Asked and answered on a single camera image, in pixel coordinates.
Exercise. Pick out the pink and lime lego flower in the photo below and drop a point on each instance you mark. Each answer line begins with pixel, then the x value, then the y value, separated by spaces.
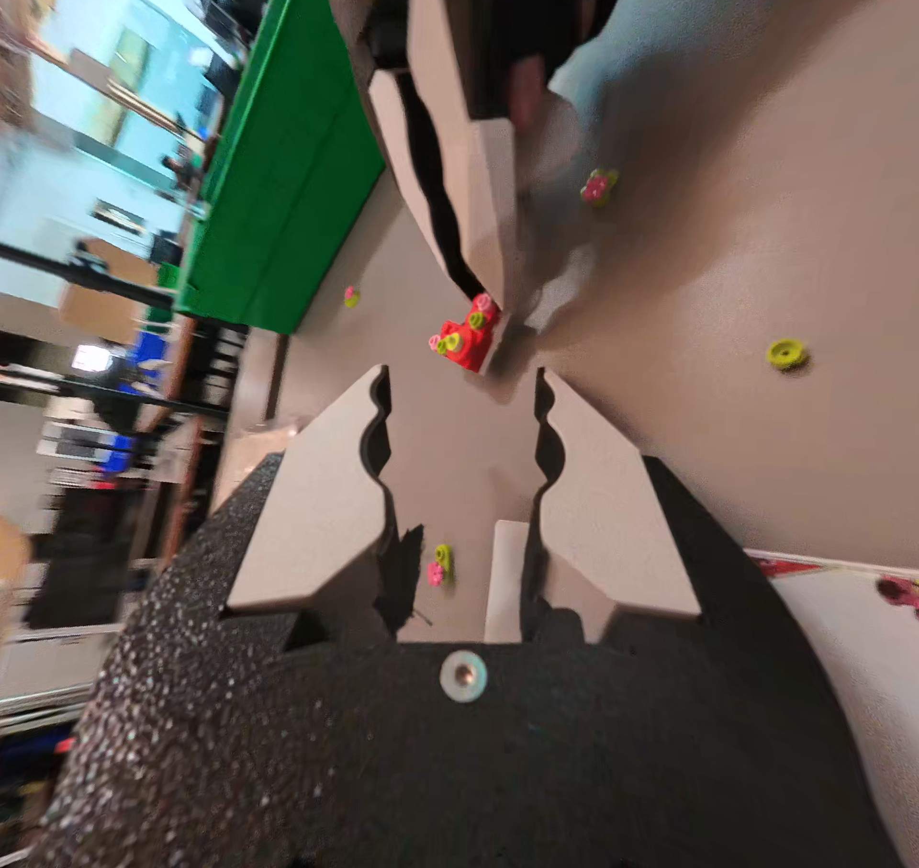
pixel 598 188

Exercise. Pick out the lime and pink lego pieces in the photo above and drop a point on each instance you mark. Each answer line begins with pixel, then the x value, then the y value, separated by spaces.
pixel 439 566

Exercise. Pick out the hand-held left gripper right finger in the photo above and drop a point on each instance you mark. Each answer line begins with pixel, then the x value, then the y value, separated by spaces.
pixel 610 523

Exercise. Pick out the person's right hand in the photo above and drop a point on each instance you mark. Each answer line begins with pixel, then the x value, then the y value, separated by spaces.
pixel 528 96

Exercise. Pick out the lime round lego piece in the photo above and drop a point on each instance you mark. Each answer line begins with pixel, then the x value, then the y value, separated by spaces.
pixel 786 353

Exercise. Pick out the red lego piece with flowers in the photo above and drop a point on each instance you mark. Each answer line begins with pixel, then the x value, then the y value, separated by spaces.
pixel 470 344

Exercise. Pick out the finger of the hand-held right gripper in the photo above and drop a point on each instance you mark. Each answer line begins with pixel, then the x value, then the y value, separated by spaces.
pixel 402 135
pixel 492 200

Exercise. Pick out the lego instruction booklet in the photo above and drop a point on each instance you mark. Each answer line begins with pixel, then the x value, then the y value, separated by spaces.
pixel 854 667

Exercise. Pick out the small lime and pink lego piece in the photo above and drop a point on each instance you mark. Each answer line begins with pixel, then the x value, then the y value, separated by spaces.
pixel 351 297

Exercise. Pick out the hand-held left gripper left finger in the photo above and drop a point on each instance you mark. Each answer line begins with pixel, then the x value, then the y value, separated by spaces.
pixel 316 509

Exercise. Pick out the green plastic bin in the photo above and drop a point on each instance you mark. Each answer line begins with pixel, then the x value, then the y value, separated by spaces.
pixel 287 150

